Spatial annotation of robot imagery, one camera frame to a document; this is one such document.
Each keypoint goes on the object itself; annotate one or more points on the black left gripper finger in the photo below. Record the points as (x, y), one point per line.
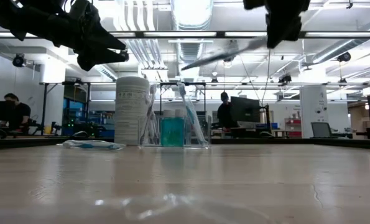
(105, 39)
(97, 59)

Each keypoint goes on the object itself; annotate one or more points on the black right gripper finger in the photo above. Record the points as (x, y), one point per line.
(272, 39)

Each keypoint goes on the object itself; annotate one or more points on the clear acrylic organizer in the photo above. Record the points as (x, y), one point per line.
(209, 130)

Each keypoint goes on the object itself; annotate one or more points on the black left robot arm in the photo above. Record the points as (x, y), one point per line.
(23, 18)

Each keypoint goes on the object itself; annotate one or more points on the black ceiling spotlight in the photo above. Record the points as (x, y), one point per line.
(344, 57)
(284, 79)
(19, 61)
(125, 56)

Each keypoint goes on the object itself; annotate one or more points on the black overhead beam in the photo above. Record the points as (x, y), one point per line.
(221, 34)

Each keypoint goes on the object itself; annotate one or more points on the blue storage rack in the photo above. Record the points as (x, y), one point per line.
(74, 112)

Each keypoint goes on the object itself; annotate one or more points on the white wipes canister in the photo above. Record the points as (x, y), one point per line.
(128, 112)

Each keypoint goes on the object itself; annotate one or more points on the white square pillar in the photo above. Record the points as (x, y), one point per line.
(312, 105)

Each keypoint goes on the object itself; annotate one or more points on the yellow cup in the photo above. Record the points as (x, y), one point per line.
(48, 129)

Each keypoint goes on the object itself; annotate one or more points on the person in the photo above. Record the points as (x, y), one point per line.
(225, 115)
(18, 113)

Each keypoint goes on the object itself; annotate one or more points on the red shelf unit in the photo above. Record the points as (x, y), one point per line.
(293, 133)

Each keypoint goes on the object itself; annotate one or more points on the black background rig frame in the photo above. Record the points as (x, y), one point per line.
(172, 84)
(44, 109)

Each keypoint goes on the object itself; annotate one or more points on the silver ventilation duct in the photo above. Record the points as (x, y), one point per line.
(191, 49)

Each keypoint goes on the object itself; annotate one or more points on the black aluminium table frame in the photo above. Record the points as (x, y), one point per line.
(16, 143)

